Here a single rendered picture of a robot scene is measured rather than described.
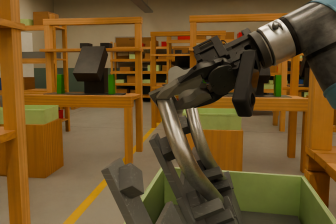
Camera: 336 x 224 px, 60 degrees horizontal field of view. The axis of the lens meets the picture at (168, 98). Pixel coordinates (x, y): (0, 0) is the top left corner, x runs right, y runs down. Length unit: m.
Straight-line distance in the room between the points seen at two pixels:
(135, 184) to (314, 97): 1.21
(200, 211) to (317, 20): 0.39
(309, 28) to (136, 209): 0.40
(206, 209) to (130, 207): 0.21
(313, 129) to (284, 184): 0.64
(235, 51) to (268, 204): 0.52
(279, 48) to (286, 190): 0.50
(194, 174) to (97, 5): 11.65
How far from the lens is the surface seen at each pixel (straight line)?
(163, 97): 0.53
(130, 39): 11.44
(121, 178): 0.40
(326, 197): 1.64
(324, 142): 1.55
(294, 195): 0.94
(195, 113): 0.71
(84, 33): 12.08
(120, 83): 10.81
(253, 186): 0.92
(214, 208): 0.57
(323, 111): 1.52
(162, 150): 0.53
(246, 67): 0.51
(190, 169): 0.50
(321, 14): 0.56
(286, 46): 0.54
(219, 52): 0.53
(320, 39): 0.56
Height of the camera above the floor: 1.26
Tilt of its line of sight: 6 degrees down
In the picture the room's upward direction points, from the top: straight up
